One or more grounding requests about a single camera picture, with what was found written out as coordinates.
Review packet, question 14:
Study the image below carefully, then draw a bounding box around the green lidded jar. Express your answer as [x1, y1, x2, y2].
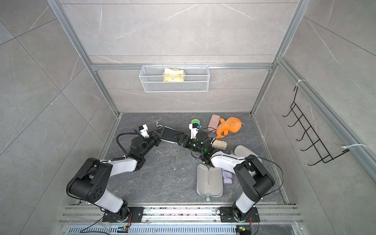
[191, 118, 200, 125]

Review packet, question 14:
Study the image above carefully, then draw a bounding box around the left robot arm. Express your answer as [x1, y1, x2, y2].
[66, 131, 161, 217]

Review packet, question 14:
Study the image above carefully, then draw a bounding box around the white wire wall basket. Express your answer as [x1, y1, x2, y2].
[139, 65, 210, 93]

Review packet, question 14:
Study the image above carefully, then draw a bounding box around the black zippered umbrella sleeve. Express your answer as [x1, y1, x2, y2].
[156, 123, 186, 145]

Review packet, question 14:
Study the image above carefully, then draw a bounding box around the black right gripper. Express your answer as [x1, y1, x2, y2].
[174, 135, 205, 156]

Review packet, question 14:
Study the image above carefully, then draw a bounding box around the yellow white pouch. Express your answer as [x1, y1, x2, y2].
[164, 68, 185, 82]

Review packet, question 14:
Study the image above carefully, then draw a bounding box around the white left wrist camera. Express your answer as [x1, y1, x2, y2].
[138, 124, 149, 138]

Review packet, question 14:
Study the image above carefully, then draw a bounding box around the black wire hook rack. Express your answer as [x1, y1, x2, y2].
[282, 87, 349, 166]

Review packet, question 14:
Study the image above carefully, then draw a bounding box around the slotted metal base rail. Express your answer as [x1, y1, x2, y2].
[58, 203, 307, 235]

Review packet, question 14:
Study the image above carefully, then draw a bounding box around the lilac folded umbrella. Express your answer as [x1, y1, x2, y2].
[222, 169, 234, 188]

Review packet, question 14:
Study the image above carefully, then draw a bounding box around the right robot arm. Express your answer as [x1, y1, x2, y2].
[173, 134, 275, 221]

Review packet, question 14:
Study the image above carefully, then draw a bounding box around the orange watering can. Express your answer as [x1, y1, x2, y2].
[215, 117, 242, 139]

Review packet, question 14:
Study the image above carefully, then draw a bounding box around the aluminium cage frame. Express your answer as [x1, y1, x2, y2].
[46, 0, 376, 183]

